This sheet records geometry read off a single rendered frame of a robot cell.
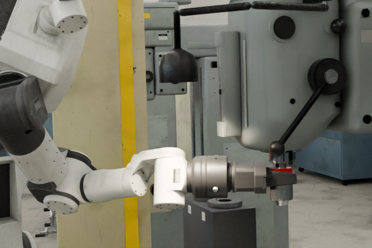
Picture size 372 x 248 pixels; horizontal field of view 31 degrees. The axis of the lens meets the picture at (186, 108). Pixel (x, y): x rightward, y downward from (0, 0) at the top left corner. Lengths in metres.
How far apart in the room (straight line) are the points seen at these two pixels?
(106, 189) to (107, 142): 1.58
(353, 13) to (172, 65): 0.37
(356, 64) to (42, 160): 0.66
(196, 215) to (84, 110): 1.34
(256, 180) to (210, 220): 0.38
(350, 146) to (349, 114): 7.37
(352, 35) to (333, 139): 7.51
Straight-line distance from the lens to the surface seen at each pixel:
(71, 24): 1.39
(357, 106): 1.35
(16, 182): 1.75
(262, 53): 1.30
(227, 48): 1.35
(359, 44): 1.35
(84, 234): 3.11
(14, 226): 1.77
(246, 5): 1.16
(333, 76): 1.31
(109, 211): 3.11
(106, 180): 1.49
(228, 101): 1.35
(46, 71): 1.41
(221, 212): 1.71
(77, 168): 1.54
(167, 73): 1.23
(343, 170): 8.72
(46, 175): 1.48
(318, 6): 1.25
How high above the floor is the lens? 1.47
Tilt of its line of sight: 3 degrees down
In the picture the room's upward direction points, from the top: 2 degrees counter-clockwise
